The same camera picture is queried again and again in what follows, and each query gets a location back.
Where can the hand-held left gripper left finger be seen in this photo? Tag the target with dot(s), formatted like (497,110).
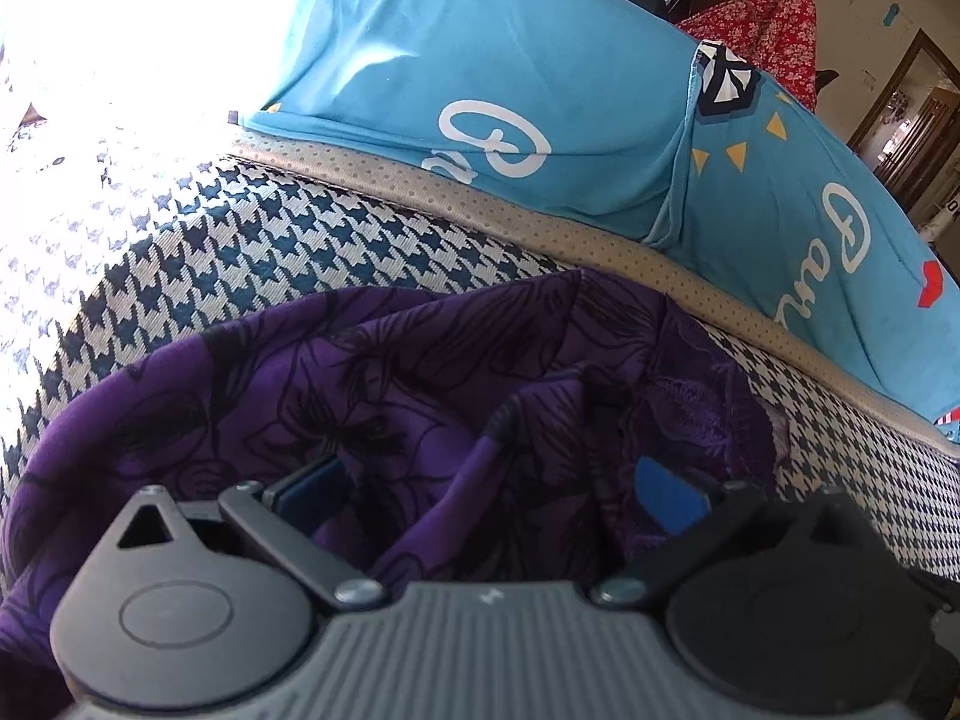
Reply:
(307,495)

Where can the wooden door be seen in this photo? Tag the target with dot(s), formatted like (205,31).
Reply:
(900,120)

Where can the red floral cloth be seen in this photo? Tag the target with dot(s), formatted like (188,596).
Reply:
(757,37)

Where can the purple floral garment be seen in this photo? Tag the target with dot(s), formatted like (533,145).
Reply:
(450,390)

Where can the blue printed quilt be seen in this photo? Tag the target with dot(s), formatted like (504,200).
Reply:
(525,75)

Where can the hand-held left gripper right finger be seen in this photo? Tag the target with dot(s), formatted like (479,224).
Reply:
(667,495)

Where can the houndstooth bed mat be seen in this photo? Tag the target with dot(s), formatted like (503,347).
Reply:
(225,225)

